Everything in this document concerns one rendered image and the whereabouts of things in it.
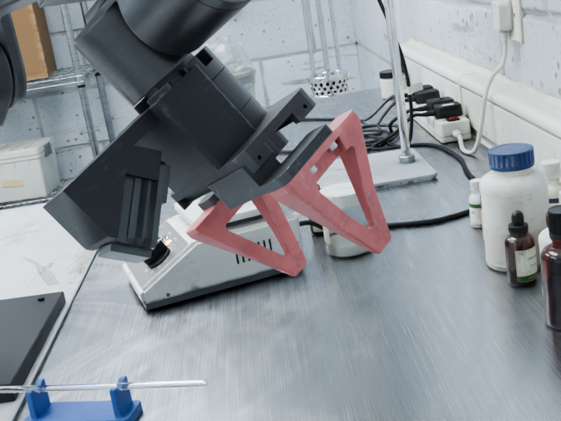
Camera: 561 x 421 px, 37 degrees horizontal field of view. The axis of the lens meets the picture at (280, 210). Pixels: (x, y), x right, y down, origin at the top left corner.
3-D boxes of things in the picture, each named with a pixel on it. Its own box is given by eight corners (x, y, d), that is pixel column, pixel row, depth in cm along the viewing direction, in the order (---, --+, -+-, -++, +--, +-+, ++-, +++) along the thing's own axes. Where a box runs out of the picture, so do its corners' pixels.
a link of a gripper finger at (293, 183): (376, 283, 46) (260, 157, 44) (309, 297, 52) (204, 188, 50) (437, 199, 49) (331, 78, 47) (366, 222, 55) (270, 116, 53)
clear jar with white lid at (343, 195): (376, 240, 108) (368, 180, 106) (372, 256, 102) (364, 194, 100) (330, 244, 109) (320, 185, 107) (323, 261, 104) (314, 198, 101)
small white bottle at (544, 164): (534, 234, 101) (529, 163, 99) (552, 225, 103) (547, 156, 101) (558, 238, 99) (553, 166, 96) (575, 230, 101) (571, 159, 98)
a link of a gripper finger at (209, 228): (310, 297, 52) (204, 187, 50) (256, 309, 58) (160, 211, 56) (367, 222, 55) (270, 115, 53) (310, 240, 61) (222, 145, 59)
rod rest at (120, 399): (24, 432, 74) (14, 395, 73) (42, 411, 77) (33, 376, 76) (129, 430, 72) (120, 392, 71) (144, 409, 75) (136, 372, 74)
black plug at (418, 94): (407, 106, 170) (406, 95, 169) (403, 103, 174) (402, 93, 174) (442, 100, 170) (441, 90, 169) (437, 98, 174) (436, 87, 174)
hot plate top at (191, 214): (196, 231, 96) (194, 224, 96) (173, 209, 107) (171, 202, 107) (294, 206, 100) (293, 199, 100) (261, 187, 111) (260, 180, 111)
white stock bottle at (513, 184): (550, 274, 89) (542, 154, 86) (481, 274, 92) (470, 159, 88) (556, 250, 95) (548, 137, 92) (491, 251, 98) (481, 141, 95)
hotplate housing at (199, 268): (145, 314, 96) (130, 248, 94) (125, 281, 108) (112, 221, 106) (325, 265, 102) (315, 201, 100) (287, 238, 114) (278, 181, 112)
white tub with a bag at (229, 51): (195, 133, 201) (178, 43, 195) (220, 119, 213) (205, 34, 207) (250, 129, 195) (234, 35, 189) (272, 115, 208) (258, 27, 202)
